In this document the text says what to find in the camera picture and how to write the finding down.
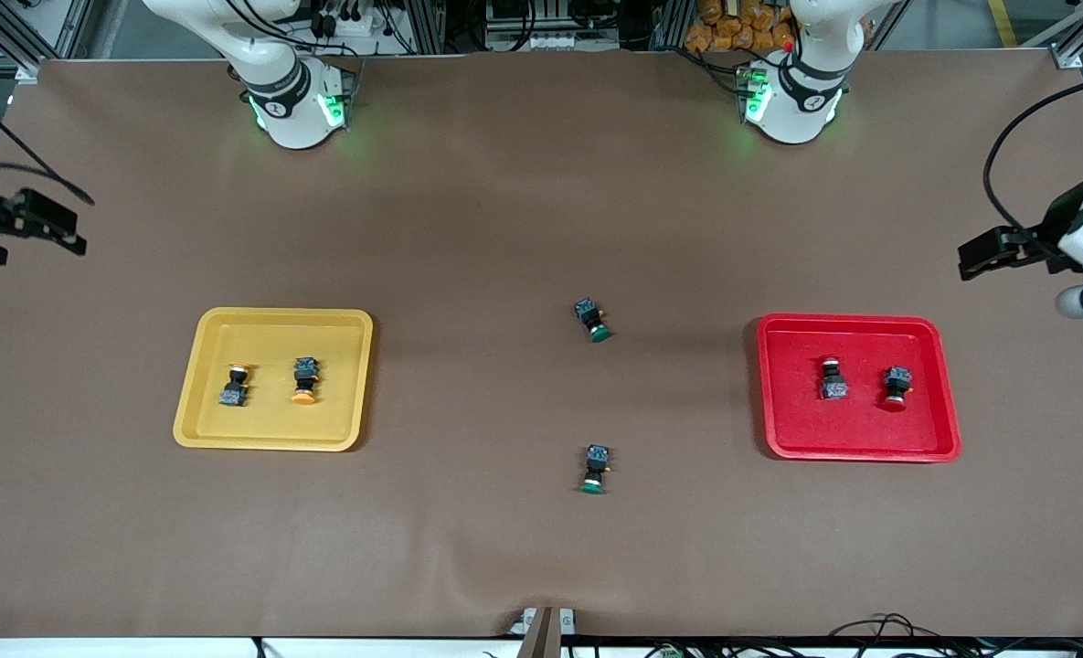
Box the wide-capped red push button switch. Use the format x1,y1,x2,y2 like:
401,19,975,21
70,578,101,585
881,366,914,411

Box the black loose cables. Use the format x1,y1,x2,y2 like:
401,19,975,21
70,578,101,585
824,612,1083,658

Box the yellow plastic tray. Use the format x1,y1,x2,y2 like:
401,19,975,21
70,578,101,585
173,308,374,452

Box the orange snack packets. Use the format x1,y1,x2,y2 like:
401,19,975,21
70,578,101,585
685,0,795,54

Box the aluminium frame post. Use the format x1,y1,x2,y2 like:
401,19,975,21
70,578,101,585
0,0,80,85
1021,0,1083,70

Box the metal camera mount clamp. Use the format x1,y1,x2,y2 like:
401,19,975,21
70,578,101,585
509,606,579,658

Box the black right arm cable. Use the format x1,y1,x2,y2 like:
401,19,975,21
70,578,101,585
0,89,96,207

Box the grey equipment rack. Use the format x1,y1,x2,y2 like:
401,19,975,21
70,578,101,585
486,0,622,52

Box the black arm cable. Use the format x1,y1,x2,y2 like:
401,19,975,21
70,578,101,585
982,73,1083,239
0,89,96,207

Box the yellow push button switch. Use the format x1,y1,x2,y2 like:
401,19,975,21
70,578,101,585
219,364,251,409
289,357,322,406

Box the brown table mat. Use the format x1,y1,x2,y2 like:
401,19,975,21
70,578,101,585
0,50,1083,641

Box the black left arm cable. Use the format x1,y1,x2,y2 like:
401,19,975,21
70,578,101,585
982,73,1083,239

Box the red plastic tray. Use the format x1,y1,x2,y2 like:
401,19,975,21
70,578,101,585
757,313,962,462

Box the green push button switch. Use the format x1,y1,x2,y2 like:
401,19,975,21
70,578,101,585
580,445,612,495
574,298,612,344

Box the white power strip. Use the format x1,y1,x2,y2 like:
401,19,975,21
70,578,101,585
308,5,387,39

